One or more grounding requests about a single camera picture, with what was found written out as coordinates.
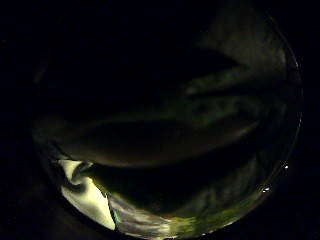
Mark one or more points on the white cloth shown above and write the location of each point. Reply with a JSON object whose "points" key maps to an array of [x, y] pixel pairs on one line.
{"points": [[87, 197]]}

